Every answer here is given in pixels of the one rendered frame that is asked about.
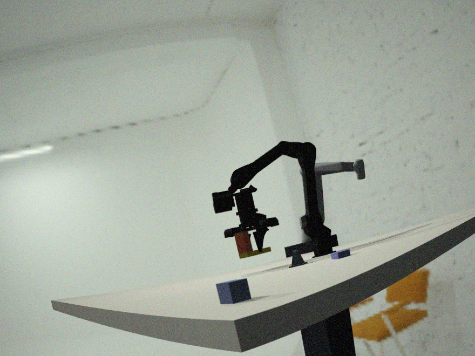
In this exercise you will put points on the yellow bar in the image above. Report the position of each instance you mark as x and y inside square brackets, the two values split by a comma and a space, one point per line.
[244, 246]

